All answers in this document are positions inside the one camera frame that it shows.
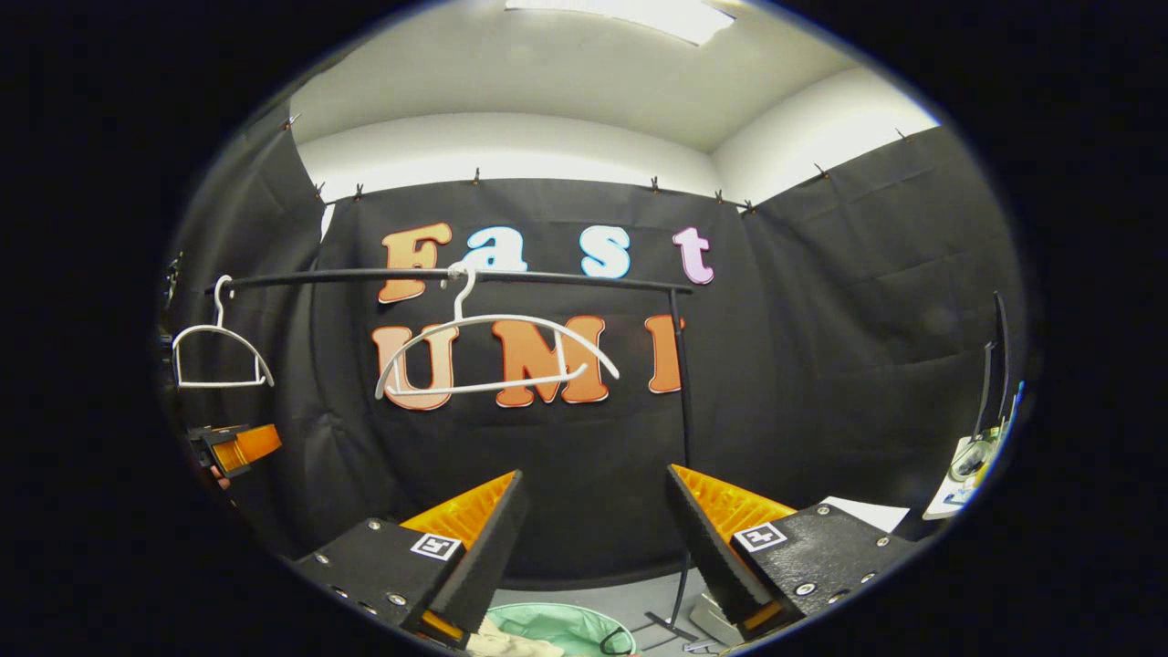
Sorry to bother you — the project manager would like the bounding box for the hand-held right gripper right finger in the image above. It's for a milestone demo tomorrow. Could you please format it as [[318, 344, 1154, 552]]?
[[664, 464, 916, 644]]

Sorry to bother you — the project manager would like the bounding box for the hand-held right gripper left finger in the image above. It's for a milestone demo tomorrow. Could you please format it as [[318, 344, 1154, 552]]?
[[294, 469, 532, 651]]

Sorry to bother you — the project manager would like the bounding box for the cream button shirt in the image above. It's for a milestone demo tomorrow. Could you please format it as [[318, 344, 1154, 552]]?
[[465, 616, 567, 657]]

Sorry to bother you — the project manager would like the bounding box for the green laundry hamper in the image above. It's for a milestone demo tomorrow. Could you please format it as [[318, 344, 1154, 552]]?
[[484, 602, 640, 657]]

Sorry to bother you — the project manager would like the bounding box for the white plastic hanger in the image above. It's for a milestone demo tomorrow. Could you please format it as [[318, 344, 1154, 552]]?
[[374, 261, 621, 401], [172, 274, 276, 390]]

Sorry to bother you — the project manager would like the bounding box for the black clothes rack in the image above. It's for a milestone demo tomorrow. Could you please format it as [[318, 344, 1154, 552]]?
[[205, 266, 726, 653]]

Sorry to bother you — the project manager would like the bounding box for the grey block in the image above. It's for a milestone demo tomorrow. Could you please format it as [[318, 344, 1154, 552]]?
[[689, 593, 763, 649]]

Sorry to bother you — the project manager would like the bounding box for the white sheet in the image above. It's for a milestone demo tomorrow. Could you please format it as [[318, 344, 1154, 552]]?
[[819, 495, 913, 535]]

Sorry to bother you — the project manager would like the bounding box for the white device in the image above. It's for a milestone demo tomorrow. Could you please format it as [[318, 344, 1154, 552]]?
[[923, 436, 1000, 521]]

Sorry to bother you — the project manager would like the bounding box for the black curved stand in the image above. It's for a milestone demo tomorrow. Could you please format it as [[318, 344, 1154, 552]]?
[[972, 290, 1012, 439]]

